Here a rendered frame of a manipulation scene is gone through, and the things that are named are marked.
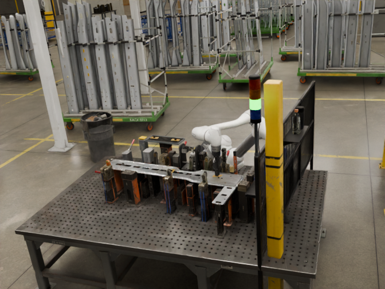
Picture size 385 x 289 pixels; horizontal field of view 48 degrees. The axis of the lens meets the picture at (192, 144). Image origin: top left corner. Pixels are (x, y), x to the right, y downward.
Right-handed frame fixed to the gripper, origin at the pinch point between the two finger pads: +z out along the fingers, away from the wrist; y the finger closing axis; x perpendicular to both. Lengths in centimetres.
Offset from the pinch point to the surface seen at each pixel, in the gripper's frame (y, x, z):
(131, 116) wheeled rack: -311, -303, 84
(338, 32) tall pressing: -722, -3, 0
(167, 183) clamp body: 22.2, -37.4, 5.9
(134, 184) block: 20, -75, 15
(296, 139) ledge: 2, 68, -39
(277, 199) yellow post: 53, 67, -15
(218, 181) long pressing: 6.5, 3.7, 5.4
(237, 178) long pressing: -3.0, 17.4, 5.2
